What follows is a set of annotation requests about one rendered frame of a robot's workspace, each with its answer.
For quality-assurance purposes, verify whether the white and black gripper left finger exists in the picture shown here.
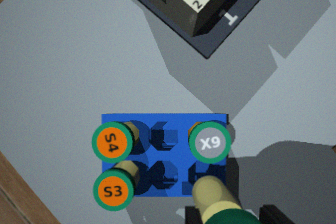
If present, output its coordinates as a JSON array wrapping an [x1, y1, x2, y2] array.
[[185, 206, 203, 224]]

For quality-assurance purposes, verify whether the grey table surface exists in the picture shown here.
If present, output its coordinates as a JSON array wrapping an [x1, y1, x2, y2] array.
[[0, 0, 336, 224]]

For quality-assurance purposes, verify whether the blue tube rack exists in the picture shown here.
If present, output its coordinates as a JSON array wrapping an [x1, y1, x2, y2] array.
[[102, 113, 226, 197]]

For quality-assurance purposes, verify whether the cream bucket adapter with holes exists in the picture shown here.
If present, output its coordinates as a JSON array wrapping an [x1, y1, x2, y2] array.
[[149, 0, 225, 37]]

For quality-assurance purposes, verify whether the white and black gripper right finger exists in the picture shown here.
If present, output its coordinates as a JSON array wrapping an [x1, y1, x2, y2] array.
[[259, 204, 295, 224]]

